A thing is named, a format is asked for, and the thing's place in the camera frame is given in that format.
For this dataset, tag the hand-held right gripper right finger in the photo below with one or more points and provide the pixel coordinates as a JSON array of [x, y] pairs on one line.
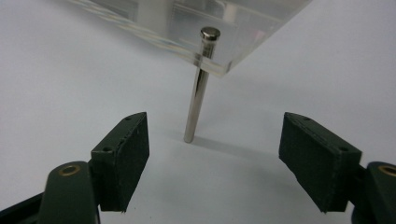
[[317, 161]]

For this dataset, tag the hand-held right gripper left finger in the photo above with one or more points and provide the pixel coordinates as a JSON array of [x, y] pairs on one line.
[[120, 161]]

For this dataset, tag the silver metal standoff pin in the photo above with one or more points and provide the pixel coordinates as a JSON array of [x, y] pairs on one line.
[[199, 90]]

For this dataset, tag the clear acrylic picture frame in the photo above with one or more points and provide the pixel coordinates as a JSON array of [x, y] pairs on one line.
[[174, 28]]

